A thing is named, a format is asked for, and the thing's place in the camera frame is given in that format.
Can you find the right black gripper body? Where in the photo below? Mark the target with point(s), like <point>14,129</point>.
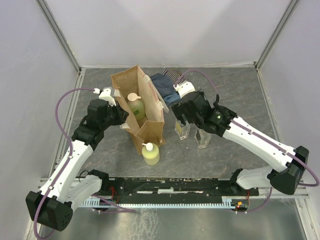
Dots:
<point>179,110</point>

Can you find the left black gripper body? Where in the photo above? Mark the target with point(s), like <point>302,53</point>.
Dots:
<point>115,116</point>

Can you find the clear bottle yellow label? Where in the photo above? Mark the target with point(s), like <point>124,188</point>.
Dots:
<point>183,131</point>

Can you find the green bottle with pump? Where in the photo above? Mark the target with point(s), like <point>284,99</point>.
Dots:
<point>136,105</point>

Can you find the brown canvas bag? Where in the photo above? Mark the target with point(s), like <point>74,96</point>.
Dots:
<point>150,128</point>

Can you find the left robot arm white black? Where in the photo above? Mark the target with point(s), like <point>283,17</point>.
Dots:
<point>54,204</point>

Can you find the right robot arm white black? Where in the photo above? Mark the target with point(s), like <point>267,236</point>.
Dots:
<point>286,164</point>

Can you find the light blue folded cloth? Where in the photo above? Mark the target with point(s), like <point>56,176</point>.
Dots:
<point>171,99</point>

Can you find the clear bottle black label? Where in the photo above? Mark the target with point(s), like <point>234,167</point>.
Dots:
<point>202,138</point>

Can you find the dark blue folded cloth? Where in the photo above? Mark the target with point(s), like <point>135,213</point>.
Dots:
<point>163,84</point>

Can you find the striped folded cloth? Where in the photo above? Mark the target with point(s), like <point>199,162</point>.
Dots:
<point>174,75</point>

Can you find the yellow bottle white cap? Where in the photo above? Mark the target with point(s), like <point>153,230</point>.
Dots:
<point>150,153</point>

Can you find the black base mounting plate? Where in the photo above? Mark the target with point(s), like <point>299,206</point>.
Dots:
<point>157,191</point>

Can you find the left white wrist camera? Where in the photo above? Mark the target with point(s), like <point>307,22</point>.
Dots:
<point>108,94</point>

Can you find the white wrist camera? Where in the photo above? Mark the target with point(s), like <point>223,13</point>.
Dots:
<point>184,88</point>
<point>108,94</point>

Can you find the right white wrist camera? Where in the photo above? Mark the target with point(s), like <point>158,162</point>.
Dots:
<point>184,88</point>

